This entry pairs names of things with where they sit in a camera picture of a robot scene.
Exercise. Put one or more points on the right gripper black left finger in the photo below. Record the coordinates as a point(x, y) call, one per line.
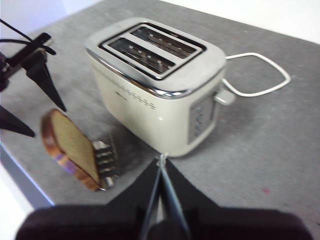
point(100, 222)

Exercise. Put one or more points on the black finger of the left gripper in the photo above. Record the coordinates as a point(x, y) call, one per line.
point(45, 80)
point(12, 123)

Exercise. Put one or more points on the grey toaster lever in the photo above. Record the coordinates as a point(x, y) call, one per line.
point(225, 98)

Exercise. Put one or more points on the cream two-slot toaster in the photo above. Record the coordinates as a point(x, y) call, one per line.
point(150, 110)

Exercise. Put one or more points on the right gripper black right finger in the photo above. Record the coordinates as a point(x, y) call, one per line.
point(237, 225)

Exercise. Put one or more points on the shiny steel toast rack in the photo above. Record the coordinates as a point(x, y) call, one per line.
point(106, 162)

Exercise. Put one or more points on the brown-crusted bread slice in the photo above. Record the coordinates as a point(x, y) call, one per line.
point(72, 147)

